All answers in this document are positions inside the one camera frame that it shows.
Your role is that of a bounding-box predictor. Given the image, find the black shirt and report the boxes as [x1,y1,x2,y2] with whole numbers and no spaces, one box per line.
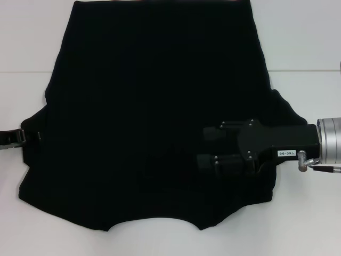
[18,0,308,232]

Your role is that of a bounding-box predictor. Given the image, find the right gripper cable with plug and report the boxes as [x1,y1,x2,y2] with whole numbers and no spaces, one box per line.
[297,150,341,174]

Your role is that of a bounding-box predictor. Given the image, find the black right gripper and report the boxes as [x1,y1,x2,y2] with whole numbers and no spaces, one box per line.
[196,119,322,177]

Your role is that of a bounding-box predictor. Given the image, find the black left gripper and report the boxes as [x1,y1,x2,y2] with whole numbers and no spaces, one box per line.
[0,128,40,150]

